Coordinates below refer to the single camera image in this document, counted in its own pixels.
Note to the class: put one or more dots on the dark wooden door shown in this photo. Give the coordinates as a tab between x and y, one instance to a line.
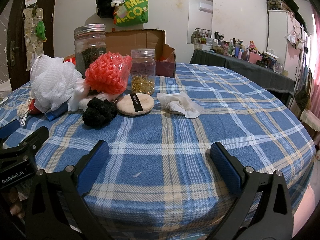
23	46

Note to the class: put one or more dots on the floral cream scrunchie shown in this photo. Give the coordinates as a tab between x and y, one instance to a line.
23	110

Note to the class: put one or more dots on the white fridge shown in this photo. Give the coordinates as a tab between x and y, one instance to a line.
277	32

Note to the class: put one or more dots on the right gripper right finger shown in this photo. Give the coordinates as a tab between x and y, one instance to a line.
262	206

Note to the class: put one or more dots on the red plush towel toy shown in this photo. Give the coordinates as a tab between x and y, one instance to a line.
32	109

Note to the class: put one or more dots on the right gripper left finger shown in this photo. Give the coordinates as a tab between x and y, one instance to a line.
63	194

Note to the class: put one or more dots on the blue tissue pack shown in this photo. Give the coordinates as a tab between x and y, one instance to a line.
52	115

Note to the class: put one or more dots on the white soft cloth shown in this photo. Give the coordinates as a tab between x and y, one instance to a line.
81	90

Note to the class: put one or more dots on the large jar with dark contents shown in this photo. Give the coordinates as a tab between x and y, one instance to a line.
89	41

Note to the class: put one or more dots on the wall mirror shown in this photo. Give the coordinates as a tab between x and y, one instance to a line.
200	17

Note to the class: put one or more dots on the small jar with gold pins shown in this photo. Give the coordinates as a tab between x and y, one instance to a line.
143	71

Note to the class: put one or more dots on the green plush on door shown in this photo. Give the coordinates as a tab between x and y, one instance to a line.
40	31

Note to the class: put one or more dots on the blue plaid tablecloth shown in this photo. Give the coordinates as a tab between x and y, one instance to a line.
159	181

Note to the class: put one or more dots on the dark cloth side table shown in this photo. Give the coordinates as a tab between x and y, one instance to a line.
280	86

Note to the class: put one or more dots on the beige powder puff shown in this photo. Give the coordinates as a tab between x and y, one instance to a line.
135	104

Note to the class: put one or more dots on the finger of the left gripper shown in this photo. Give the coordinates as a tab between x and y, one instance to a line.
8	129
31	144

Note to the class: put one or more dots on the white tissue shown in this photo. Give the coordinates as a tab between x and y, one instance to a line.
181	104

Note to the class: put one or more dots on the white mesh bath pouf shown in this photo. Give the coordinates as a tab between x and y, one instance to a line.
52	82

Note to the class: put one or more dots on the black scrunchie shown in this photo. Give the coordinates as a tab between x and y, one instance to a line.
99	113

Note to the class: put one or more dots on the green tote bag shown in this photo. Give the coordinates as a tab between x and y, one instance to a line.
130	12

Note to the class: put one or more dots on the black bag on wall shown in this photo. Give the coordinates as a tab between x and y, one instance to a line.
105	10

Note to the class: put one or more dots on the red foam net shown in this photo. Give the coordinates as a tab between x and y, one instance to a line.
109	73

